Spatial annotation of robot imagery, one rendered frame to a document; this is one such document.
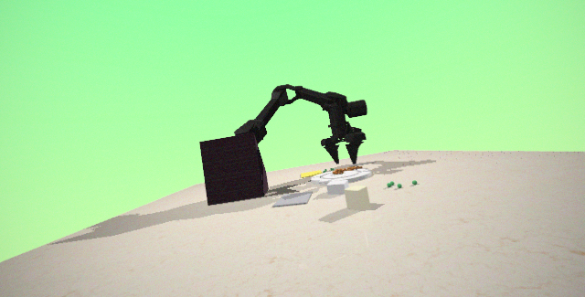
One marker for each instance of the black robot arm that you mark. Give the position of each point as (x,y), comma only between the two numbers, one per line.
(334,103)

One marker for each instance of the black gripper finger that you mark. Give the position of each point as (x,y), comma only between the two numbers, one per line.
(333,151)
(352,149)

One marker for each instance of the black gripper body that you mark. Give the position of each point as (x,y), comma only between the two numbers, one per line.
(340,131)

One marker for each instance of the beige cube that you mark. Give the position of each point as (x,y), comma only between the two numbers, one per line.
(357,197)

